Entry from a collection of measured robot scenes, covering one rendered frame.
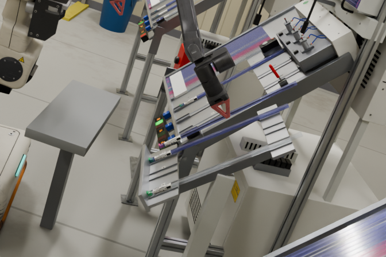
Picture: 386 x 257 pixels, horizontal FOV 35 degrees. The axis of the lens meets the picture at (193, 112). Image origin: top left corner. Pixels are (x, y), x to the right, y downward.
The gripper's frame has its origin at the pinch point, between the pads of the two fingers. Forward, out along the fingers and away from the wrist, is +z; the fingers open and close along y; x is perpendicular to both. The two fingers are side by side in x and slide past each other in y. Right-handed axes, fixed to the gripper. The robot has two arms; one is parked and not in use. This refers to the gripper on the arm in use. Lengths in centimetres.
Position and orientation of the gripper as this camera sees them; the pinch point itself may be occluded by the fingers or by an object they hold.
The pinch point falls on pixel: (227, 115)
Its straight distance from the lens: 204.1
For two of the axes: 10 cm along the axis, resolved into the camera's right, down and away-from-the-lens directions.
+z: 4.4, 8.2, 3.7
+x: -8.9, 4.4, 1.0
